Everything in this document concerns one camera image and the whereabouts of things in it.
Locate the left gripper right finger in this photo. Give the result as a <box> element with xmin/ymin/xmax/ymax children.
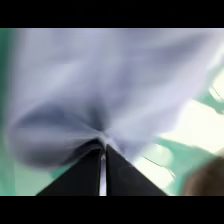
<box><xmin>105</xmin><ymin>143</ymin><xmax>168</xmax><ymax>197</ymax></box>

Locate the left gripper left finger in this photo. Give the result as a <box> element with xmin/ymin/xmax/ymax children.
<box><xmin>36</xmin><ymin>147</ymin><xmax>102</xmax><ymax>197</ymax></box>

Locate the light blue shirt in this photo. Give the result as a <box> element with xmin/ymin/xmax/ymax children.
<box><xmin>4</xmin><ymin>28</ymin><xmax>224</xmax><ymax>169</ymax></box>

